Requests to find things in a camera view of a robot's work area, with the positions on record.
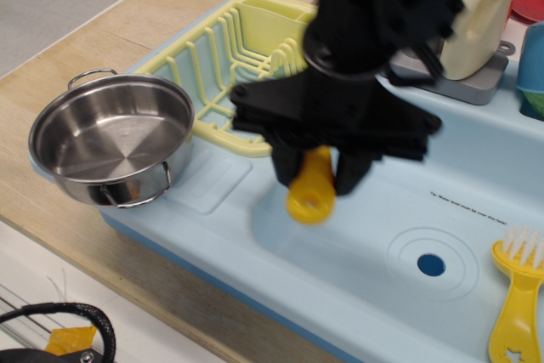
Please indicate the stainless steel pot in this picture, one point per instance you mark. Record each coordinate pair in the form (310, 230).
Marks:
(119, 140)

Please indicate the blue plastic cup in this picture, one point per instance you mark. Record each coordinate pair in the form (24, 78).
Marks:
(530, 66)

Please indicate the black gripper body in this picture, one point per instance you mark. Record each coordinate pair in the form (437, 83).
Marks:
(310, 109)

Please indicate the light blue toy sink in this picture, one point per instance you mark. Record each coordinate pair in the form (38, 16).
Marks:
(402, 270)

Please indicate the cream plastic bottle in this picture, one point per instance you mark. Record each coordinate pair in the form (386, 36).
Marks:
(477, 32)

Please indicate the grey toy faucet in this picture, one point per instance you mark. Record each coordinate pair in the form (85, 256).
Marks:
(478, 89)

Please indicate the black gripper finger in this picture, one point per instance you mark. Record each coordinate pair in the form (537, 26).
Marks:
(352, 167)
(287, 162)

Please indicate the yellow dish drying rack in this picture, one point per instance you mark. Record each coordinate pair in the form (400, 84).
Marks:
(238, 41)

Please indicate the red plastic bowl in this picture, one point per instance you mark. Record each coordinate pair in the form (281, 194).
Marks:
(527, 11)

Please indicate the black base with screw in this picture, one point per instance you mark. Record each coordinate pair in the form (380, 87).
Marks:
(38, 356)

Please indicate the yellow tape piece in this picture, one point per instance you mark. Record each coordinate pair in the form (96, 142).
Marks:
(70, 340)

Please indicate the yellow dish brush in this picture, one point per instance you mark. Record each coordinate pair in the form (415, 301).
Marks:
(519, 256)

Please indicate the yellow handled white toy knife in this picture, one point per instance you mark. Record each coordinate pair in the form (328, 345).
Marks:
(311, 197)

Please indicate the green plastic item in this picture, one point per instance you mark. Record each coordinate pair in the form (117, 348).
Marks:
(533, 105)

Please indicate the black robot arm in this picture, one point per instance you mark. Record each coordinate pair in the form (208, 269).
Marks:
(352, 39)

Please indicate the wooden board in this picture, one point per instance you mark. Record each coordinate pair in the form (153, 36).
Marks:
(33, 204)

